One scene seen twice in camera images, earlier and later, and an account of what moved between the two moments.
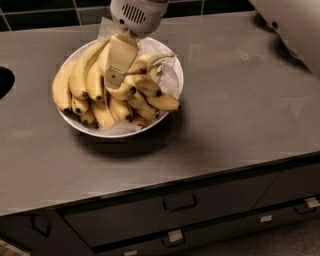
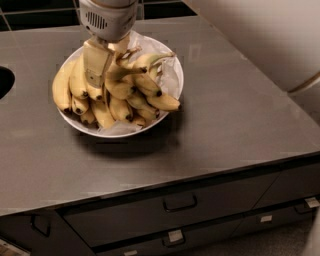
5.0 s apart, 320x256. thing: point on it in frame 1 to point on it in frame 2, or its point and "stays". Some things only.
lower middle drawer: x=172 y=243 stays
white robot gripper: x=138 y=18 to x=111 y=22
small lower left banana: x=79 y=105 stays
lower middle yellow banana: x=119 y=108 stays
